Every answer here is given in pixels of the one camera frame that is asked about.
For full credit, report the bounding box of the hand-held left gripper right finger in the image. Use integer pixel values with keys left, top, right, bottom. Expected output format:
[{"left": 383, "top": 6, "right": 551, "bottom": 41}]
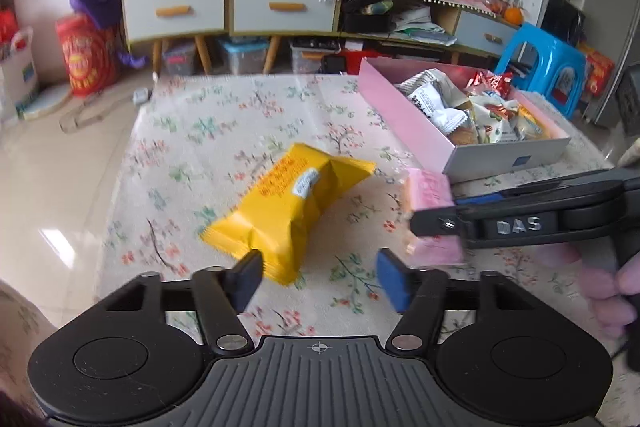
[{"left": 376, "top": 248, "right": 543, "bottom": 354}]

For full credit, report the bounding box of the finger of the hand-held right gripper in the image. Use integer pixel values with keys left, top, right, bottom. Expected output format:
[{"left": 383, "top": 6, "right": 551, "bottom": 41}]
[
  {"left": 452, "top": 168, "right": 626, "bottom": 208},
  {"left": 410, "top": 203, "right": 481, "bottom": 250}
]

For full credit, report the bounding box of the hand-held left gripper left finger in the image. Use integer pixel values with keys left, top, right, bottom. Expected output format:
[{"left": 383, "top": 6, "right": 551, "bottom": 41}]
[{"left": 97, "top": 249, "right": 264, "bottom": 355}]

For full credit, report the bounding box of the pink wafer packet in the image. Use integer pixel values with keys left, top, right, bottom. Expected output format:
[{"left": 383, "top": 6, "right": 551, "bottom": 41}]
[{"left": 401, "top": 167, "right": 467, "bottom": 269}]

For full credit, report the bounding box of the clear biscuit packet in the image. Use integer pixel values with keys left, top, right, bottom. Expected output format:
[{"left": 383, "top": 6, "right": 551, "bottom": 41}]
[{"left": 449, "top": 126, "right": 479, "bottom": 146}]

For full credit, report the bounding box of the white walnut print snack packet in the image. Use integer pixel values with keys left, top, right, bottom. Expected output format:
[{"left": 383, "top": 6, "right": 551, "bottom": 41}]
[{"left": 470, "top": 97, "right": 522, "bottom": 144}]

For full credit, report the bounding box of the yellow snack packet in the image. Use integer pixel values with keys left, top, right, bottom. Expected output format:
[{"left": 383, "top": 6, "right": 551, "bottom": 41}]
[{"left": 199, "top": 143, "right": 377, "bottom": 284}]

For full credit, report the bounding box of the white orange snack packet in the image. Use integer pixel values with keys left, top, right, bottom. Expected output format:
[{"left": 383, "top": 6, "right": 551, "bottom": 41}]
[{"left": 515, "top": 104, "right": 547, "bottom": 140}]

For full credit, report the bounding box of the pink cardboard box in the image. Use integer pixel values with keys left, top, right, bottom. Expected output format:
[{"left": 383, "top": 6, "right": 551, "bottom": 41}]
[{"left": 359, "top": 57, "right": 572, "bottom": 184}]

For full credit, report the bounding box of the white snack packet dark print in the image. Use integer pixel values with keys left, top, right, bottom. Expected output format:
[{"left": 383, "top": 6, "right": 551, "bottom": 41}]
[{"left": 400, "top": 69, "right": 471, "bottom": 134}]

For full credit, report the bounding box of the person's right hand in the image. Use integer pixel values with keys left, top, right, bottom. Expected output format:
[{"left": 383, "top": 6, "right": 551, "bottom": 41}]
[{"left": 537, "top": 243, "right": 640, "bottom": 337}]

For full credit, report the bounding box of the red printed carton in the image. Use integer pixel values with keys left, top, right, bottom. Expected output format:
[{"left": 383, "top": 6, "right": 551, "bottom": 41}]
[{"left": 581, "top": 47, "right": 616, "bottom": 98}]

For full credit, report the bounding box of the floral tablecloth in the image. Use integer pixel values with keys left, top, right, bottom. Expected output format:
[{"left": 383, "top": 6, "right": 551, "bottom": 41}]
[{"left": 95, "top": 74, "right": 616, "bottom": 358}]

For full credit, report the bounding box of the white cabinet drawer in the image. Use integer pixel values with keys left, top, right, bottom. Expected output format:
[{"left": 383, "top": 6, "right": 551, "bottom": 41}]
[
  {"left": 454, "top": 9, "right": 517, "bottom": 58},
  {"left": 122, "top": 0, "right": 226, "bottom": 44},
  {"left": 231, "top": 0, "right": 341, "bottom": 38}
]

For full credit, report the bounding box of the blue plastic stool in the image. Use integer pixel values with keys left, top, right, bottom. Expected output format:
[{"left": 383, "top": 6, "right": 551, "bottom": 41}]
[{"left": 495, "top": 23, "right": 587, "bottom": 118}]

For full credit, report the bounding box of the stack of papers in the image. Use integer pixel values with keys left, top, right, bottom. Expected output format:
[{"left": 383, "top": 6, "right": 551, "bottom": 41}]
[{"left": 391, "top": 4, "right": 458, "bottom": 46}]

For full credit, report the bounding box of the red cardboard box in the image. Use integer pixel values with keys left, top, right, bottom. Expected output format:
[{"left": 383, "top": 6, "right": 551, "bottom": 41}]
[{"left": 320, "top": 51, "right": 376, "bottom": 75}]

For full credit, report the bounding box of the black microwave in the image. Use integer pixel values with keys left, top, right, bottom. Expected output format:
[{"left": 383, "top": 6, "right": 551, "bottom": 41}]
[{"left": 540, "top": 0, "right": 586, "bottom": 46}]

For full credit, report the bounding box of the grey refrigerator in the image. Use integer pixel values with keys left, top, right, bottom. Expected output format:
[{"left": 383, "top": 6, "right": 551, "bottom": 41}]
[{"left": 581, "top": 0, "right": 640, "bottom": 131}]

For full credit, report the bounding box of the black plastic box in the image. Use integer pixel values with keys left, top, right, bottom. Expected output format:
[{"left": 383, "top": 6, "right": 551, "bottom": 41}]
[{"left": 341, "top": 0, "right": 397, "bottom": 34}]

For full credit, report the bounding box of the clear storage box blue lid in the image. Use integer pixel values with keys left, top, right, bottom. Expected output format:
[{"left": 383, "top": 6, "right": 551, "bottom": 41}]
[{"left": 217, "top": 38, "right": 271, "bottom": 76}]

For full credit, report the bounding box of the floral seat cushion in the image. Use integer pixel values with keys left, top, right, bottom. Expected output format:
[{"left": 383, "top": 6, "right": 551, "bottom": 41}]
[{"left": 0, "top": 279, "right": 57, "bottom": 408}]

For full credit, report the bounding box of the round white board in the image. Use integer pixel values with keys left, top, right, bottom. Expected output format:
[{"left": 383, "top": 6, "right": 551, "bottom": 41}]
[{"left": 21, "top": 84, "right": 72, "bottom": 121}]

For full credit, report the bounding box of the red cylindrical gift box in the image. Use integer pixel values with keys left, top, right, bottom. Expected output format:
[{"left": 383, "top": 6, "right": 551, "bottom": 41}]
[{"left": 55, "top": 13, "right": 121, "bottom": 98}]

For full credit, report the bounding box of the white shopping bag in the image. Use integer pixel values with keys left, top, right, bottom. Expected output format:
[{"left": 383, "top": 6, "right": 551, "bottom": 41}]
[{"left": 0, "top": 27, "right": 41, "bottom": 128}]

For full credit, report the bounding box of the red gift bag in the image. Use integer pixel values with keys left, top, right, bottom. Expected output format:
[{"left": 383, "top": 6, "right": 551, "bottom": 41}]
[{"left": 0, "top": 9, "right": 19, "bottom": 45}]

